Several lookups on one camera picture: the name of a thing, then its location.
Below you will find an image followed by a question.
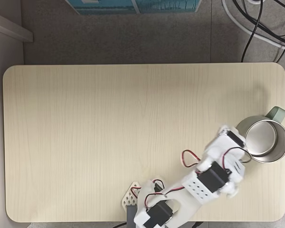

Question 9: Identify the thick white floor cable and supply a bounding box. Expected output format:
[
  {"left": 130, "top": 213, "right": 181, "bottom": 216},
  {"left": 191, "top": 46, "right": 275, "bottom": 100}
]
[{"left": 220, "top": 0, "right": 285, "bottom": 52}]

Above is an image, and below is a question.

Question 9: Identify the blue printed box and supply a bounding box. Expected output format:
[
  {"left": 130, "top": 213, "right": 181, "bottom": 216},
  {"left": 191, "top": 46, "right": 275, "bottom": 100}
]
[{"left": 65, "top": 0, "right": 203, "bottom": 15}]

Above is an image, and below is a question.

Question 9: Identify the white perforated base plate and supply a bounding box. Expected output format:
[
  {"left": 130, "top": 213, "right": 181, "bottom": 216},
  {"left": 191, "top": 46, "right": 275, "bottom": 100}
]
[{"left": 121, "top": 181, "right": 141, "bottom": 208}]

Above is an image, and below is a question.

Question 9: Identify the black floor cable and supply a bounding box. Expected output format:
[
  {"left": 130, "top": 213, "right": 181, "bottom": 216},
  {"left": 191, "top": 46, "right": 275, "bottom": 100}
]
[
  {"left": 240, "top": 0, "right": 264, "bottom": 63},
  {"left": 232, "top": 0, "right": 285, "bottom": 46},
  {"left": 274, "top": 42, "right": 285, "bottom": 63}
]

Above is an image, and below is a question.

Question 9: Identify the green steel-lined cup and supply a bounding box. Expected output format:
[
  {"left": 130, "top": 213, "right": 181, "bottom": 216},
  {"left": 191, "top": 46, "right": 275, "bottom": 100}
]
[{"left": 235, "top": 106, "right": 285, "bottom": 164}]

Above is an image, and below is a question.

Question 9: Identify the gray table clamp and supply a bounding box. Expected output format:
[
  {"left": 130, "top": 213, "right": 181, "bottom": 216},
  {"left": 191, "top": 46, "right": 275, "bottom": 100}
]
[{"left": 126, "top": 205, "right": 140, "bottom": 228}]

